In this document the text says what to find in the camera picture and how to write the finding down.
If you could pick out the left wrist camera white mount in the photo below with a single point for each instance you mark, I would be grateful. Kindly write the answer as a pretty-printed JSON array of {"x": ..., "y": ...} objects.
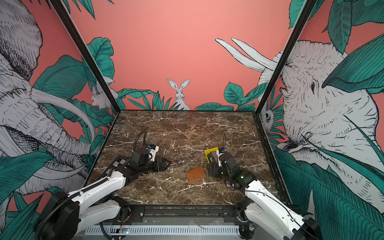
[{"x": 153, "y": 149}]

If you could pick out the yellow plastic card tray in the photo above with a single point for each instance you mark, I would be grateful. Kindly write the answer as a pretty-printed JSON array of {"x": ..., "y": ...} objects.
[{"x": 208, "y": 151}]

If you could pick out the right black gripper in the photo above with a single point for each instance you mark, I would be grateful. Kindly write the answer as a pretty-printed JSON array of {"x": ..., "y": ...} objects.
[{"x": 216, "y": 174}]

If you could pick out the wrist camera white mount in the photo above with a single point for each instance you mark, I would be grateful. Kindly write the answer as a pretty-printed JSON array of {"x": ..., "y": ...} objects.
[
  {"x": 153, "y": 149},
  {"x": 219, "y": 153}
]

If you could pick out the checkerboard calibration tag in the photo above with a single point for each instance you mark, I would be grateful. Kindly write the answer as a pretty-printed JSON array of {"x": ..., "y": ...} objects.
[{"x": 118, "y": 161}]

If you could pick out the brown leather card holder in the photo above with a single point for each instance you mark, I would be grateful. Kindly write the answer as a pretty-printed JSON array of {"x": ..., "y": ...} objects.
[{"x": 196, "y": 175}]

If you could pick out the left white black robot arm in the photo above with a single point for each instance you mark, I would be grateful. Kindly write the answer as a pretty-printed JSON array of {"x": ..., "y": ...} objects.
[{"x": 65, "y": 215}]

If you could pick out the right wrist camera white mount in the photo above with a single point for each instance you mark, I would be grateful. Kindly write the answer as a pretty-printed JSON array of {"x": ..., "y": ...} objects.
[{"x": 219, "y": 153}]

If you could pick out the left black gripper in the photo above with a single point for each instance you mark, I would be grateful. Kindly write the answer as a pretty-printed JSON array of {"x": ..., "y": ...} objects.
[{"x": 163, "y": 163}]

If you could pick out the white slotted cable duct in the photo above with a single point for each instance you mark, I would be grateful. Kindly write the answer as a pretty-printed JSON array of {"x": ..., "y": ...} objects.
[{"x": 180, "y": 230}]

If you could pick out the dark credit card stack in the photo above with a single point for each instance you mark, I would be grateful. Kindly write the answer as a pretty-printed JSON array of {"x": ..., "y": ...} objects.
[{"x": 212, "y": 158}]

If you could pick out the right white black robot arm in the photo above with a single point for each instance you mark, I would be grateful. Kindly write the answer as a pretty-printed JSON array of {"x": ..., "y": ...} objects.
[{"x": 260, "y": 206}]

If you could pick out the black front mounting rail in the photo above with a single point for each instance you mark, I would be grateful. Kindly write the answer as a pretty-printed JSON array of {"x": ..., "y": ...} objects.
[{"x": 140, "y": 213}]

